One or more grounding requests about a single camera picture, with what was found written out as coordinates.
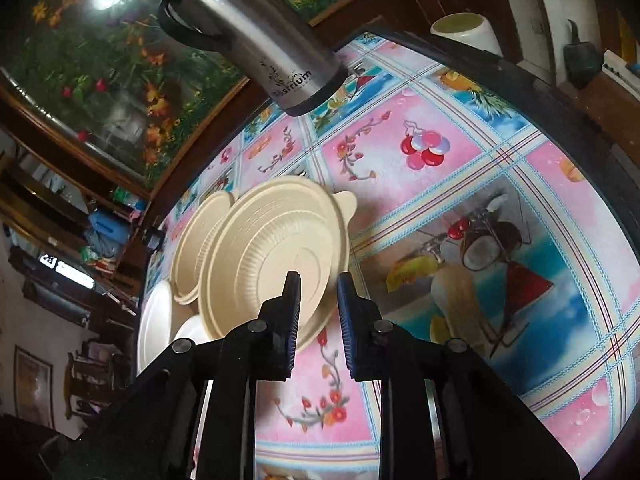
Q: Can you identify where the white foam bowl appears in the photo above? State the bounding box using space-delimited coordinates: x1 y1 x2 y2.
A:
136 280 173 376
172 314 211 348

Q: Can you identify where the framed wall picture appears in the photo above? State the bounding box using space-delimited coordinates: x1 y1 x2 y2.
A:
12 345 55 428

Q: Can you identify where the printed floral tablecloth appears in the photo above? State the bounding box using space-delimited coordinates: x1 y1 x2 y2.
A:
145 32 636 480

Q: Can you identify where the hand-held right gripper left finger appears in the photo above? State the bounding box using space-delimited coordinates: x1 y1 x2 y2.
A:
60 271 303 480

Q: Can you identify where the white cup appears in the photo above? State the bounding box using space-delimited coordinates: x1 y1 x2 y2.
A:
430 12 503 56

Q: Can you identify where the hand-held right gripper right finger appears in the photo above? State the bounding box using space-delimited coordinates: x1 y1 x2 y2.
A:
337 271 581 480

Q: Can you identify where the blue water jug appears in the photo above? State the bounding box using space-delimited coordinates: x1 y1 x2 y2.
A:
89 210 128 241

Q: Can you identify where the floral glass partition panel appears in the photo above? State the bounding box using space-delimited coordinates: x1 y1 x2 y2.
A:
0 0 376 186

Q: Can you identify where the beige disposable bowl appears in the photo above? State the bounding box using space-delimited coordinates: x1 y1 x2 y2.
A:
197 176 358 353
170 190 236 306

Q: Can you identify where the dark green ornament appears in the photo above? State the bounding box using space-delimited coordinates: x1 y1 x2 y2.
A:
564 19 601 90

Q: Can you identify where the green plastic bag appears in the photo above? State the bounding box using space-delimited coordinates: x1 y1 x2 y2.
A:
112 187 151 211

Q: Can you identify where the steel electric kettle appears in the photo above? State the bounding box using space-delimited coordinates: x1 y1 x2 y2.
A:
145 0 348 117

